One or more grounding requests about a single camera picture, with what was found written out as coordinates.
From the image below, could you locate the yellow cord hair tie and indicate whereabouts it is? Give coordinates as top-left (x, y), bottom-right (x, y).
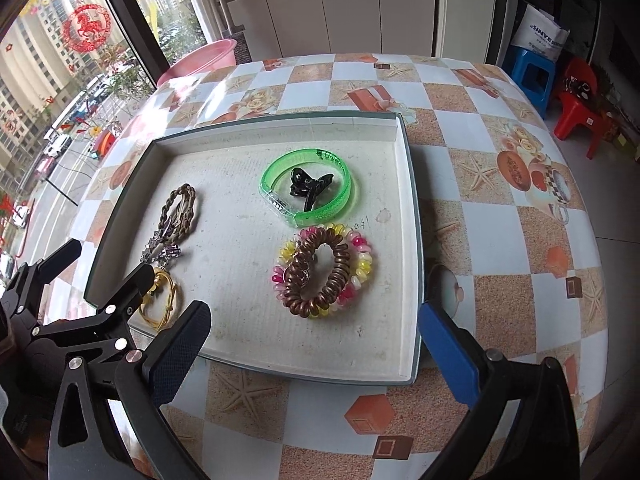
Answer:
top-left (138, 268), bottom-right (180, 332)

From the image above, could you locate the pink plastic basin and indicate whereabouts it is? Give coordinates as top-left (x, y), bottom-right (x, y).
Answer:
top-left (157, 39), bottom-right (238, 87)

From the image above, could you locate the red plastic child chair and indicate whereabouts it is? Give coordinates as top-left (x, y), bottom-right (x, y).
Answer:
top-left (552, 56), bottom-right (616, 159)

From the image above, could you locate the braided brown oval hair clip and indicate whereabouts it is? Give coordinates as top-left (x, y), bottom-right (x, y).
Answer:
top-left (156, 183), bottom-right (196, 246)

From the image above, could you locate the red horse window decal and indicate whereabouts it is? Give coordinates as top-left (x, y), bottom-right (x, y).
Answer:
top-left (62, 3), bottom-right (112, 53)

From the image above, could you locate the white paper shopping bag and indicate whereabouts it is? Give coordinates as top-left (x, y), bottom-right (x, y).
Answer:
top-left (511, 4), bottom-right (570, 62)

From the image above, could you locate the white sideboard cabinet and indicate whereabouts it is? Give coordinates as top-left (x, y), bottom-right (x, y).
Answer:
top-left (226, 0), bottom-right (436, 60)

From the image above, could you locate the pink yellow bead bracelet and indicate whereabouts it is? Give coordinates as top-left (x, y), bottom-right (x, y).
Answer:
top-left (271, 222), bottom-right (376, 320)

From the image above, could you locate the shallow grey jewelry tray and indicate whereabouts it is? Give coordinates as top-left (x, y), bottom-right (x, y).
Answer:
top-left (85, 112), bottom-right (424, 386)

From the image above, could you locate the black claw hair clip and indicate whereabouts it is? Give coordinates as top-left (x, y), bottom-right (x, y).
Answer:
top-left (290, 167), bottom-right (333, 212)

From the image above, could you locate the green translucent bangle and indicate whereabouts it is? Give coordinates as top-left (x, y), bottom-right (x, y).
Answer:
top-left (259, 148), bottom-right (352, 228)

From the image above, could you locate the blue plastic stool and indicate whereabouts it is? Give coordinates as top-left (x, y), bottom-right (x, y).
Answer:
top-left (502, 46), bottom-right (555, 118)

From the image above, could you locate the silver star hair clip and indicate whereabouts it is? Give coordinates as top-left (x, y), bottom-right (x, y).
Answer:
top-left (140, 230), bottom-right (181, 270)

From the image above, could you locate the brown spiral hair tie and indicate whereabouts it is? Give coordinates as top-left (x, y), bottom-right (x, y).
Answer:
top-left (282, 226), bottom-right (353, 320)

